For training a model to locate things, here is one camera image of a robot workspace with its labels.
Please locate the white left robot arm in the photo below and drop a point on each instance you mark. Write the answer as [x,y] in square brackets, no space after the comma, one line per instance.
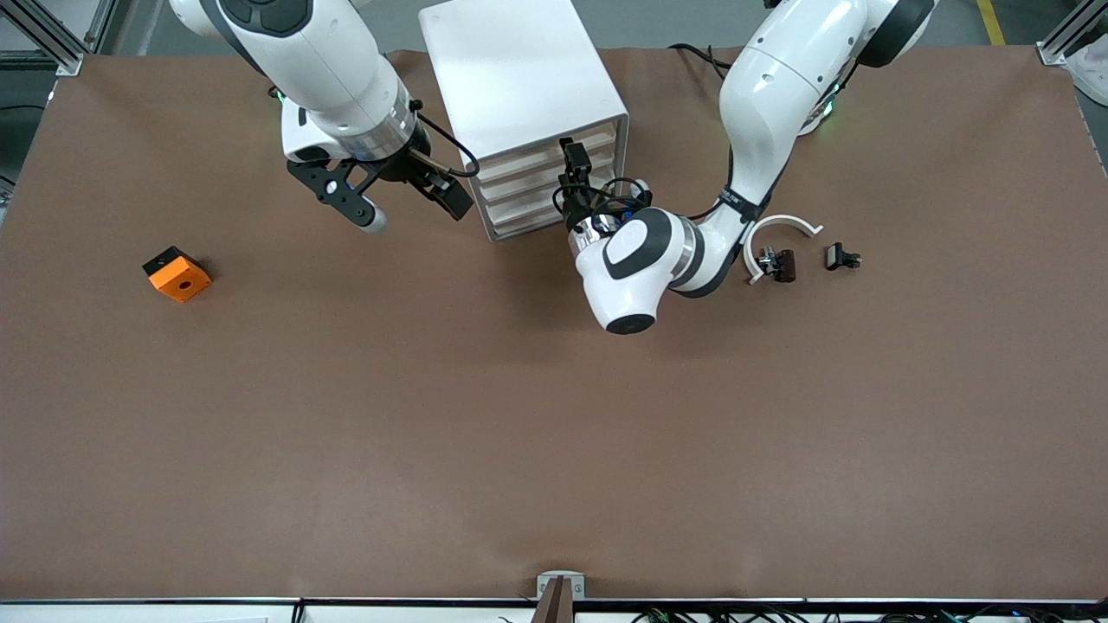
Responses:
[640,260]

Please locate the white curved plastic bracket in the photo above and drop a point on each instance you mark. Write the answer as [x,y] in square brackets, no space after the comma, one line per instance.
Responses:
[783,220]

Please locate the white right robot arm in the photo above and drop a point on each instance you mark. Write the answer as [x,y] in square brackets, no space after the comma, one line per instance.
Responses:
[329,69]

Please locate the brown camera post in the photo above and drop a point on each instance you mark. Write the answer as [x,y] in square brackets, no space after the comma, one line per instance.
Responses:
[554,610]

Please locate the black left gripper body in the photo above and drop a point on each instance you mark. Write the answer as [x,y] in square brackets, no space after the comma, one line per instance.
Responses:
[576,204]

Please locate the dark brown small component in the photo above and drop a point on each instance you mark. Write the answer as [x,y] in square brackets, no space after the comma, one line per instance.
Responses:
[786,265]

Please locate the white drawer cabinet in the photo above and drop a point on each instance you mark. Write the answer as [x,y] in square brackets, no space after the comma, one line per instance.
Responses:
[511,78]

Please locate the brown table cover sheet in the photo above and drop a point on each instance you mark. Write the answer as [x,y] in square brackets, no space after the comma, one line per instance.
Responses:
[554,433]

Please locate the orange button box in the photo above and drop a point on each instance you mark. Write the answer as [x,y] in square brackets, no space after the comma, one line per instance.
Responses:
[180,279]

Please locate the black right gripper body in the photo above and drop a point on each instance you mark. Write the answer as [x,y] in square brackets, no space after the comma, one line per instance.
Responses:
[407,164]

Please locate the white table edge rail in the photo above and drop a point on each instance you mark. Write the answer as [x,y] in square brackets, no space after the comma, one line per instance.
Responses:
[173,613]

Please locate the white drawer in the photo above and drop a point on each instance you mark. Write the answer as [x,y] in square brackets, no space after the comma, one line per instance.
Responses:
[519,163]
[519,223]
[519,202]
[519,182]

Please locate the small black component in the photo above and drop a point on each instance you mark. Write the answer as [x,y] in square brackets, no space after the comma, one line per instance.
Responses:
[835,255]

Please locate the grey metal bracket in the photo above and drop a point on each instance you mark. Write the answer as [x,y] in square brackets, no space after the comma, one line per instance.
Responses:
[561,577]

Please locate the white plastic bag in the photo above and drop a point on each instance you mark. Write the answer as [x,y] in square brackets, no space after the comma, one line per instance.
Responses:
[1092,73]

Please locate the aluminium frame profile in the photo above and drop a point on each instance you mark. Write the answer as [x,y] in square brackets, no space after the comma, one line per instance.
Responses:
[1060,43]
[61,52]

